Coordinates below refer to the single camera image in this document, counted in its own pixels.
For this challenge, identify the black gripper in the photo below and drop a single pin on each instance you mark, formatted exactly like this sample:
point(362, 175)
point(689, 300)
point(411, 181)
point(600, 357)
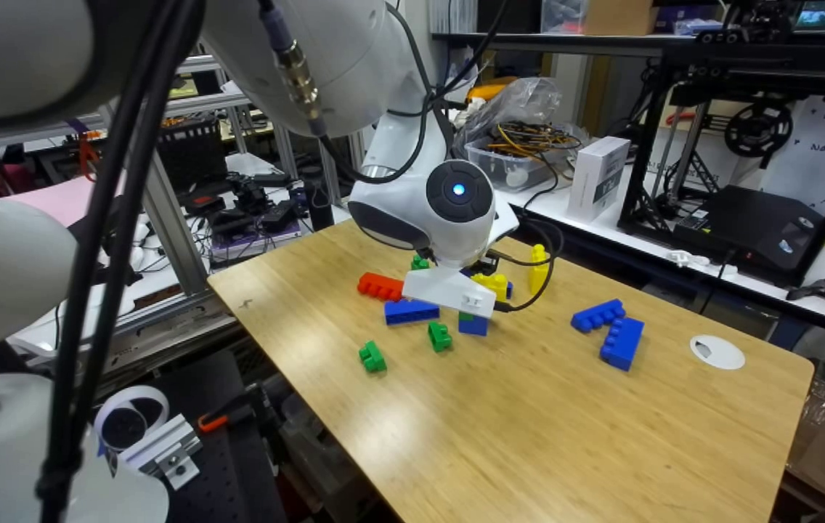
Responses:
point(483, 264)

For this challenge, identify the yellow three-stud block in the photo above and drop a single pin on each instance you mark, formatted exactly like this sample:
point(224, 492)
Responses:
point(496, 283)

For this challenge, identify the tall blue block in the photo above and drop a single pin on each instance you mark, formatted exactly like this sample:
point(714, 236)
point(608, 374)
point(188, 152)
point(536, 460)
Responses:
point(474, 323)

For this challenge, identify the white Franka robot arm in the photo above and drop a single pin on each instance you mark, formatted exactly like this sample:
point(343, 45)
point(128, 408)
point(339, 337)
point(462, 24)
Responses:
point(8, 262)

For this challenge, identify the tall yellow block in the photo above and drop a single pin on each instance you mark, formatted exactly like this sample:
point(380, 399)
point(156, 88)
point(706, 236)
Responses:
point(536, 277)

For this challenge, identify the small green block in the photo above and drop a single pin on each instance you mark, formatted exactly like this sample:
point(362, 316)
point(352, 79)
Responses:
point(439, 334)
point(374, 357)

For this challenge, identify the thick long blue block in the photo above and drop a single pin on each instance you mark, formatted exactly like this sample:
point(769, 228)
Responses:
point(411, 309)

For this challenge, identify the red four-stud block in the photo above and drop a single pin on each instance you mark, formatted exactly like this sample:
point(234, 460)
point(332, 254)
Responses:
point(382, 284)

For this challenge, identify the wide blue block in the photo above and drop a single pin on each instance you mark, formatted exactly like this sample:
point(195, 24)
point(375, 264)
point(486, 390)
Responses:
point(622, 344)

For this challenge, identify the white side table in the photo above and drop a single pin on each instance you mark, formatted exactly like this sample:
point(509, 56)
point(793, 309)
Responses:
point(567, 228)

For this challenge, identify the clear plastic bin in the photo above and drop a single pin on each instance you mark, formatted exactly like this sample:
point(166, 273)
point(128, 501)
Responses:
point(509, 165)

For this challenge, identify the white cardboard box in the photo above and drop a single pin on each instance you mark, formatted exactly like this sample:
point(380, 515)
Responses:
point(596, 175)

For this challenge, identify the clear plastic bag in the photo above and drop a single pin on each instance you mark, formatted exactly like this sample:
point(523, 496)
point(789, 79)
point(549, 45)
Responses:
point(518, 106)

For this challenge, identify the white table grommet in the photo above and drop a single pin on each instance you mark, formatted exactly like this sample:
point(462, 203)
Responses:
point(718, 351)

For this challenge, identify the black 3D printer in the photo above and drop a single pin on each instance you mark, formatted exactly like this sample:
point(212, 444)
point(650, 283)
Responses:
point(751, 228)

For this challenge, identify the black filament spool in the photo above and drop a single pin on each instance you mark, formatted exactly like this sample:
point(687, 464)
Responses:
point(760, 129)

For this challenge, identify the white paper with writing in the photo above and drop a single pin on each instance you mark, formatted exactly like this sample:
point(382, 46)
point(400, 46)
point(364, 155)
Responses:
point(823, 146)

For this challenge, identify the pink sheet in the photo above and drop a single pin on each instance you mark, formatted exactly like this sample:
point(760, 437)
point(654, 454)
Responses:
point(54, 199)

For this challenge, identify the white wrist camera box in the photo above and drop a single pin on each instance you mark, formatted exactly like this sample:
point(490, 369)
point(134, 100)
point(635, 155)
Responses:
point(446, 290)

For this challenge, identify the aluminium extrusion frame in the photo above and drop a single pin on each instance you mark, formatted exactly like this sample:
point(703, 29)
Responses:
point(182, 241)

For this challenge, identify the metal bracket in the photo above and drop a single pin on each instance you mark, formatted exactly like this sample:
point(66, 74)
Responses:
point(166, 451)

